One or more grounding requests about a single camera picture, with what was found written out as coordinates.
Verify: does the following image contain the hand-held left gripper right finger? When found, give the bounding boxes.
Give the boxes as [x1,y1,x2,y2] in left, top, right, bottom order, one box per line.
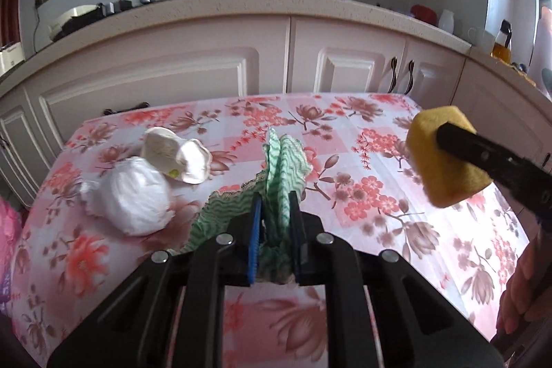
[288,191,505,368]

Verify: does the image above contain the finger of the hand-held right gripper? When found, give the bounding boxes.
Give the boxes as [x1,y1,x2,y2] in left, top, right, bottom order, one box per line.
[436,122,524,184]

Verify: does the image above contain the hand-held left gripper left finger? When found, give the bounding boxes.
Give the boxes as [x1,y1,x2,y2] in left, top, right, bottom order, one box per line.
[47,195,265,368]

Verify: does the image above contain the yellow sponge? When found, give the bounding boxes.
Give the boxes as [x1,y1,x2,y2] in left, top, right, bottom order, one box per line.
[405,105,495,209]

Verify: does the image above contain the green striped cloth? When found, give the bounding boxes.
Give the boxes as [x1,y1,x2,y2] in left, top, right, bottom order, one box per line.
[178,126,314,288]

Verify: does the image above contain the pink bagged trash bin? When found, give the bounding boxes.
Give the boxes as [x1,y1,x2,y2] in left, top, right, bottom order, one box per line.
[0,197,23,311]

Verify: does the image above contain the person's right hand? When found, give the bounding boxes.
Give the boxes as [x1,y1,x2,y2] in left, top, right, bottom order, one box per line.
[495,238,552,346]

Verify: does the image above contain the pink floral tablecloth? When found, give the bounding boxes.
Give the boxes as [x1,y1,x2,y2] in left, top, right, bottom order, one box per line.
[10,92,532,368]

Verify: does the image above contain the oil bottle black cap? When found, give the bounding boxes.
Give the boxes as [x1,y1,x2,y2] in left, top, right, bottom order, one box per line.
[491,19,514,63]

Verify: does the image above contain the white cup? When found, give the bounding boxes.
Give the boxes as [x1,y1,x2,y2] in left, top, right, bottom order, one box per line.
[467,27,495,52]

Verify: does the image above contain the cream paper shell wrapper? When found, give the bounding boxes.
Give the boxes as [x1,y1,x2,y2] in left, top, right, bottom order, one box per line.
[141,127,212,185]

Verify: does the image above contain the white bottle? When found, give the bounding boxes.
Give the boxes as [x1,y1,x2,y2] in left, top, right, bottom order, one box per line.
[437,9,456,35]

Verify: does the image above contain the crumpled white plastic bag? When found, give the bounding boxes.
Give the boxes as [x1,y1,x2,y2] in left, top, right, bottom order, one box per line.
[79,156,174,238]

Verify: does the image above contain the red container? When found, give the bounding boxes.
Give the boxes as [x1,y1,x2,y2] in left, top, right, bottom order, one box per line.
[409,4,439,24]

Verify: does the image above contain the white base cabinets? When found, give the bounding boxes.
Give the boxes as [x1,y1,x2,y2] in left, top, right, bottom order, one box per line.
[0,15,552,213]

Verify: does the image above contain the speckled kitchen countertop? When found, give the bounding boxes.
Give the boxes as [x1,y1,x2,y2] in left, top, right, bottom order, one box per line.
[0,0,552,101]

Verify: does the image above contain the white electric griddle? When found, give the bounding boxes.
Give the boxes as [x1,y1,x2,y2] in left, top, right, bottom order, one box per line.
[47,5,103,42]

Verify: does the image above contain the white rice cooker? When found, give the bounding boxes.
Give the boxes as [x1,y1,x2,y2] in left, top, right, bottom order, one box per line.
[0,42,26,78]

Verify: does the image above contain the red wood glass door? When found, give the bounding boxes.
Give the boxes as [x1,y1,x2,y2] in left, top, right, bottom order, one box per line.
[0,0,23,46]

